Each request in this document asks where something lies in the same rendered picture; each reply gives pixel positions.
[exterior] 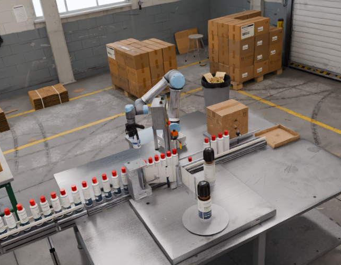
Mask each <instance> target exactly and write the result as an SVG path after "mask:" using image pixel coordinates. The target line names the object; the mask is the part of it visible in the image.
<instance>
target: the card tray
mask: <svg viewBox="0 0 341 265"><path fill-rule="evenodd" d="M255 137H261V138H262V137H266V139H265V140H266V141H267V143H266V144H268V145H269V146H271V147H273V148H277V147H279V146H281V145H284V144H286V143H289V142H291V141H294V140H296V139H299V137H300V134H298V133H296V132H294V131H292V130H290V129H288V128H286V127H284V126H282V125H280V124H278V125H276V126H273V127H270V128H267V129H265V130H262V131H259V132H257V133H255Z"/></svg>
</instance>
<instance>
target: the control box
mask: <svg viewBox="0 0 341 265"><path fill-rule="evenodd" d="M159 101H161V98H154V100H153V102H152V105H151V114H152V123H153V130H165V129H166V128H167V124H166V122H167V121H168V120H169V116H166V113H167V111H166V106H165V104H166V101H167V99H166V98H164V100H162V103H163V104H162V105H160V104H159Z"/></svg>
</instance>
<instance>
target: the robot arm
mask: <svg viewBox="0 0 341 265"><path fill-rule="evenodd" d="M184 84H185V78H184V76H183V75H182V74H181V73H180V71H179V70H176V69H173V70H170V71H169V72H168V73H167V74H166V75H164V76H163V79H162V80H161V81H159V82H158V83H157V84H156V85H155V86H154V87H153V88H152V89H151V90H149V91H148V92H147V93H146V94H145V95H144V96H143V97H142V98H140V99H137V100H136V101H135V107H134V106H133V105H126V106H125V114H126V121H127V123H126V124H125V127H126V129H125V131H127V133H126V135H127V134H128V139H133V141H132V142H136V143H137V145H138V144H139V136H138V132H137V129H136V128H140V129H144V128H145V127H144V125H140V124H136V122H135V116H136V115H143V114H148V106H147V104H148V103H149V102H150V101H151V100H152V99H153V98H155V97H156V96H157V95H158V94H159V93H160V92H161V91H162V90H164V89H165V88H166V87H167V86H168V85H169V88H170V101H169V113H168V116H169V120H170V126H169V127H170V132H171V131H172V130H173V129H175V130H176V131H177V132H179V131H180V125H179V121H180V118H179V117H178V113H179V103H180V92H181V90H182V89H183V86H184ZM178 136H179V135H176V137H177V138H178Z"/></svg>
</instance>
